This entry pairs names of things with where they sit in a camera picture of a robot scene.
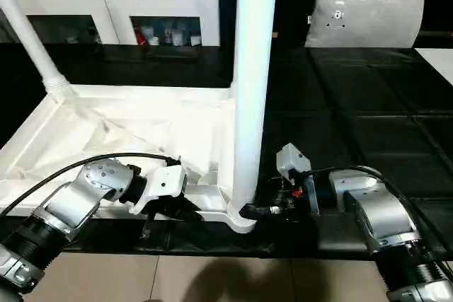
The white plastic table leg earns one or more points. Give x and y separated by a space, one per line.
251 68
28 33

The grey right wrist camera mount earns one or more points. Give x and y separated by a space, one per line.
292 157

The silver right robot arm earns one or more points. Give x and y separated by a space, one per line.
382 217

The grey cushion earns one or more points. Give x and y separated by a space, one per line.
371 19

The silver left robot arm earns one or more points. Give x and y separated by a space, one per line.
102 174

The white plastic table top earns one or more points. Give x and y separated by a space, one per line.
124 104

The white glass-door cabinet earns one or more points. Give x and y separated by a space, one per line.
70 1

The black speaker box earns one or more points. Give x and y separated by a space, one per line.
293 5

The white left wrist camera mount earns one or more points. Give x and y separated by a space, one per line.
166 181

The white flat board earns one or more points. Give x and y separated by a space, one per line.
439 63

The black work mat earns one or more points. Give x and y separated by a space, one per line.
371 104

